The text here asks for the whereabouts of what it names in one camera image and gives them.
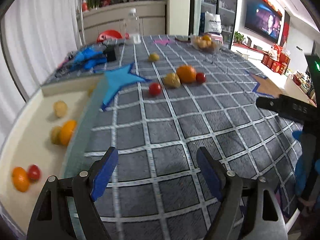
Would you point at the potted green plant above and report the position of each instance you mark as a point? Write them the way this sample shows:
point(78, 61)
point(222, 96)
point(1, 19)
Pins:
point(238, 38)

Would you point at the pink felt star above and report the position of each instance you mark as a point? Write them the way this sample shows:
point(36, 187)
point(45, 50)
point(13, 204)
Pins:
point(163, 42)

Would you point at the red plastic stool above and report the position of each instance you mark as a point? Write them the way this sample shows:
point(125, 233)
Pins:
point(109, 35)

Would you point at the white shopping bag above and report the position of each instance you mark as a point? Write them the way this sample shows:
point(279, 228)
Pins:
point(210, 23)

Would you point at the yellow-green round fruit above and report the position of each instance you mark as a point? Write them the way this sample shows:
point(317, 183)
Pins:
point(153, 57)

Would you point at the blue gloved right hand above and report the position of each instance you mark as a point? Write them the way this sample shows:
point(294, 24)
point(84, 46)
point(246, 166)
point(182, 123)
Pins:
point(303, 164)

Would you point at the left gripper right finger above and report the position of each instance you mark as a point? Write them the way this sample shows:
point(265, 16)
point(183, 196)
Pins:
point(263, 218)

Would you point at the yellow fruit beside orange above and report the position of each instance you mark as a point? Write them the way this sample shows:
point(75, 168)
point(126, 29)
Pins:
point(54, 135)

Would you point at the glass fruit bowl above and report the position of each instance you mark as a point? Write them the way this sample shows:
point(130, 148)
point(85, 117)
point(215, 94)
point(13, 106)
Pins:
point(205, 43)

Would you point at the blue felt star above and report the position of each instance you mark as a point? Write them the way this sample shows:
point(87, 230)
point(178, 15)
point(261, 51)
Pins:
point(116, 80)

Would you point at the large orange mandarin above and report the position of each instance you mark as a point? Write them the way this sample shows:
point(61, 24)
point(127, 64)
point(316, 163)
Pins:
point(186, 74)

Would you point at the physalis in tray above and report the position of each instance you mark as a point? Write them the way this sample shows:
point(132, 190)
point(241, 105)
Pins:
point(60, 109)

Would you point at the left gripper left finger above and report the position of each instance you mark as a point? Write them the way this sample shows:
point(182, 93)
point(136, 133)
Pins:
point(51, 218)

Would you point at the red cherry tomato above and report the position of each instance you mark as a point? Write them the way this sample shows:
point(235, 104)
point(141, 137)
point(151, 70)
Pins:
point(200, 77)
point(155, 89)

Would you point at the red tomato in tray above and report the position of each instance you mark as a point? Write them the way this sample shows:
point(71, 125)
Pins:
point(34, 173)

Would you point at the black power adapter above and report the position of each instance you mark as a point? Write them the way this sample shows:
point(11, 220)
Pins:
point(111, 53)

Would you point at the husked physalis fruit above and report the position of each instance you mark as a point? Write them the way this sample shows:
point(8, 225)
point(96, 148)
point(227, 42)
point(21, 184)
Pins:
point(172, 80)

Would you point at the red gift boxes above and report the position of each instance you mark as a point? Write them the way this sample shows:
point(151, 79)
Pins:
point(276, 59)

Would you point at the white kitchen counter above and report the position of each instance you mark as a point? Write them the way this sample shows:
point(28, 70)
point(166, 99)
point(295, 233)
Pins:
point(151, 15)

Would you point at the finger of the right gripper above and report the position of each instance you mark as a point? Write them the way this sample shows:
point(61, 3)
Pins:
point(288, 108)

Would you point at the small orange in tray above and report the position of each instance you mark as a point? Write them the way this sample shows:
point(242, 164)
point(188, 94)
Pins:
point(20, 179)

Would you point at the clear plastic bottle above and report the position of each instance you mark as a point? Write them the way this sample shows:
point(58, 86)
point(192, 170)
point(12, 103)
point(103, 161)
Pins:
point(132, 27)

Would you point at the grey checkered tablecloth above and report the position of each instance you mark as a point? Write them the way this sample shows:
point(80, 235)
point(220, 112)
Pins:
point(157, 190)

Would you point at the white tray box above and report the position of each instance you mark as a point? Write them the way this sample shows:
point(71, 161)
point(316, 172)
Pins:
point(29, 143)

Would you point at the brown felt star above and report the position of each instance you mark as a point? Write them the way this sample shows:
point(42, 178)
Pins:
point(264, 86)

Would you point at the wall television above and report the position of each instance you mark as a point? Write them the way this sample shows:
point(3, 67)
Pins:
point(263, 19)

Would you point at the green fruit tray corner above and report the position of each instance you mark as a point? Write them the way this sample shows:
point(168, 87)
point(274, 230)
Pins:
point(91, 90)

